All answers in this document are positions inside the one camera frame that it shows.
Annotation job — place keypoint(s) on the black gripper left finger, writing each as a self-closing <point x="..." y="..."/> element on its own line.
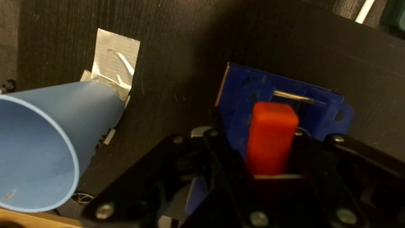
<point x="168" y="185"/>

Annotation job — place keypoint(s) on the wooden desk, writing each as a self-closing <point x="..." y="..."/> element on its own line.
<point x="29" y="219"/>

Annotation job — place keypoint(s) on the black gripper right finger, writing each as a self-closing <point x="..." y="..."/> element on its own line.
<point x="349" y="181"/>

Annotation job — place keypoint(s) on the red block object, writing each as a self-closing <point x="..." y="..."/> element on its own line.
<point x="272" y="140"/>

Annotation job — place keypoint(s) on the silver tape patch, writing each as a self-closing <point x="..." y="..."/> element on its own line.
<point x="115" y="55"/>

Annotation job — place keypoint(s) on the tall blue plastic cup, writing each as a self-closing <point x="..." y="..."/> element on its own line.
<point x="45" y="143"/>

